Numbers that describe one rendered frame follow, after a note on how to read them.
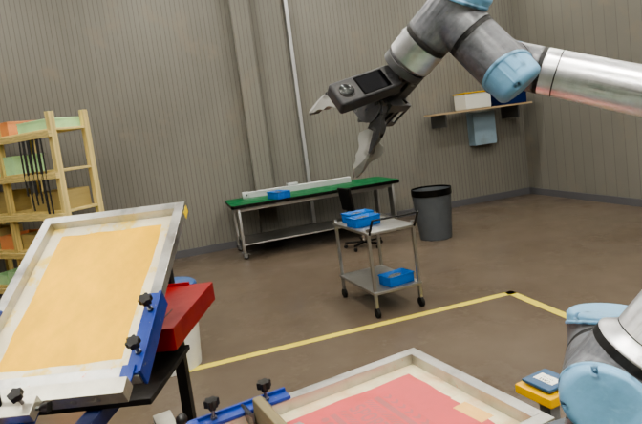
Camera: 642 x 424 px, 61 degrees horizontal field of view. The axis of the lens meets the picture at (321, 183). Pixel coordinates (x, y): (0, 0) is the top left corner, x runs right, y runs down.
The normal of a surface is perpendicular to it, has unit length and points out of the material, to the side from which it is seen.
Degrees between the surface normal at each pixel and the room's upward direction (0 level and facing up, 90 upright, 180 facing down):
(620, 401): 96
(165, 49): 90
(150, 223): 32
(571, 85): 109
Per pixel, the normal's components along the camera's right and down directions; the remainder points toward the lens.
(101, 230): -0.14, -0.78
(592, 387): -0.53, 0.25
